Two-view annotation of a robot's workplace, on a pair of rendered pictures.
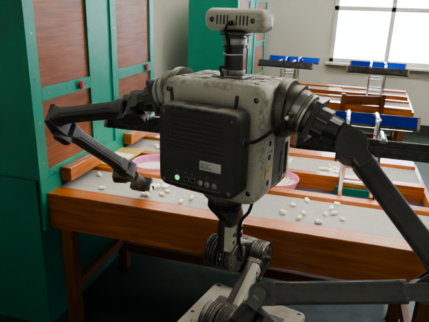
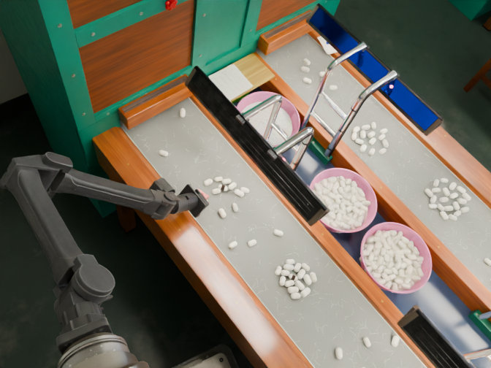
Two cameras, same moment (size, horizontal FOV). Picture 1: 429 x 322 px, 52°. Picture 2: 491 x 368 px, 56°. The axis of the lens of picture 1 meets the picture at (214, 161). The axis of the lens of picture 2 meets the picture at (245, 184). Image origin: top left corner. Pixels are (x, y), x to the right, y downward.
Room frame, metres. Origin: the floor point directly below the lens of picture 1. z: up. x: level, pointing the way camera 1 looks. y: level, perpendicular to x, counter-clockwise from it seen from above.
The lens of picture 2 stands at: (1.42, 0.00, 2.25)
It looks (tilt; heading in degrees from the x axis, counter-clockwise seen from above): 62 degrees down; 19
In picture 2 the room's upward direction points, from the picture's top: 19 degrees clockwise
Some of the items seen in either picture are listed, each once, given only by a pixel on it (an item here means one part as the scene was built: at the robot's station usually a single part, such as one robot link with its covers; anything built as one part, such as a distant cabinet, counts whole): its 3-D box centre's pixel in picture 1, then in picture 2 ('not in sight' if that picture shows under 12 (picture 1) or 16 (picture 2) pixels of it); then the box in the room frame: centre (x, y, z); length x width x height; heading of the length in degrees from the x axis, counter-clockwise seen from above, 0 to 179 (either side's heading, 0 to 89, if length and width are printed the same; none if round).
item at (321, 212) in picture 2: (162, 124); (255, 139); (2.17, 0.27, 1.08); 0.62 x 0.08 x 0.07; 75
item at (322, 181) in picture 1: (258, 174); (394, 214); (2.48, -0.27, 0.71); 1.81 x 0.06 x 0.11; 75
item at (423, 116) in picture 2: not in sight; (373, 65); (2.71, 0.12, 1.08); 0.62 x 0.08 x 0.07; 75
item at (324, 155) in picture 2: not in sight; (342, 106); (2.63, 0.14, 0.90); 0.20 x 0.19 x 0.45; 75
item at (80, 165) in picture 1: (82, 164); (157, 101); (2.23, 0.71, 0.83); 0.30 x 0.06 x 0.07; 165
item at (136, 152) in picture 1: (120, 156); (234, 81); (2.54, 0.57, 0.77); 0.33 x 0.15 x 0.01; 165
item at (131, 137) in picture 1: (137, 133); (288, 31); (2.88, 0.53, 0.83); 0.30 x 0.06 x 0.07; 165
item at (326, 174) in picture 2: not in sight; (339, 204); (2.37, -0.07, 0.72); 0.27 x 0.27 x 0.10
